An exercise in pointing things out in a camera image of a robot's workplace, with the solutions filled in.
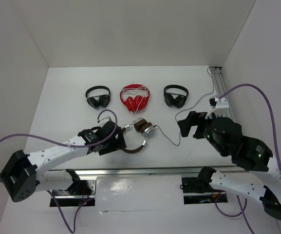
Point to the aluminium rail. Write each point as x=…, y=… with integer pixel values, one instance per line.
x=220, y=87
x=140, y=171

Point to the right black headphones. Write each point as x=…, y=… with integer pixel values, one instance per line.
x=174, y=99

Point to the black headphones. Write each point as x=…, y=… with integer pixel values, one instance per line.
x=99, y=100
x=174, y=99

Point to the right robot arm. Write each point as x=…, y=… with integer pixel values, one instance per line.
x=248, y=153

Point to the brown silver headphones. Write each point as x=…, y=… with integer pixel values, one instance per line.
x=143, y=128

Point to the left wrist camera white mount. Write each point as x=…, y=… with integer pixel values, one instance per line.
x=103, y=121

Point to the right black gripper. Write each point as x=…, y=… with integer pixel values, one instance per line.
x=194, y=118

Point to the aluminium rail front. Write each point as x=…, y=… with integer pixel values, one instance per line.
x=140, y=171

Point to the left black headphones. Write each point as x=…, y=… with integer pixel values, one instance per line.
x=99, y=100

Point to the aluminium rail right side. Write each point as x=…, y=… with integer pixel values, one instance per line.
x=220, y=87

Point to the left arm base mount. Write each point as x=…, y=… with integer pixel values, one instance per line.
x=79, y=192

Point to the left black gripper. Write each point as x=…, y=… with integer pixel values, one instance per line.
x=118, y=143

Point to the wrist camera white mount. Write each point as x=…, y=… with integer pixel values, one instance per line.
x=103, y=121
x=219, y=107

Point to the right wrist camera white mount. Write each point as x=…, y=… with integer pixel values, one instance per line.
x=219, y=107

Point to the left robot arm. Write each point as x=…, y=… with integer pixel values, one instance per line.
x=25, y=174

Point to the red headphones with white cable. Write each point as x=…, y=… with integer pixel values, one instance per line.
x=135, y=97

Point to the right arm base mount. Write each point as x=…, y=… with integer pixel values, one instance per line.
x=196, y=190

